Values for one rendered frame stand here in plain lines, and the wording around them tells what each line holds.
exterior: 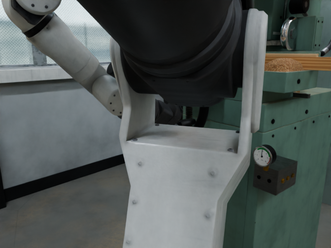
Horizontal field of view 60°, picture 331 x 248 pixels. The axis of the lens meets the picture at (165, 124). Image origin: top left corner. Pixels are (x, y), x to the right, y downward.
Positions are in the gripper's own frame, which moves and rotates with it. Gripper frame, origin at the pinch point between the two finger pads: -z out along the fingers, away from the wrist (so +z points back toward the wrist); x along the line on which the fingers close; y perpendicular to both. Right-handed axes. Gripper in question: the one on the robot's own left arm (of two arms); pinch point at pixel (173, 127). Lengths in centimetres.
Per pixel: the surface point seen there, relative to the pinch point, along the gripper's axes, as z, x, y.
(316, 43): -39, 49, 18
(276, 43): -38, 41, 31
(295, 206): -67, 2, -15
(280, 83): -15.8, 29.1, -1.8
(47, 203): -36, -120, 62
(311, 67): -26.9, 39.5, 3.3
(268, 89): -16.7, 25.8, 0.1
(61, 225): -34, -105, 37
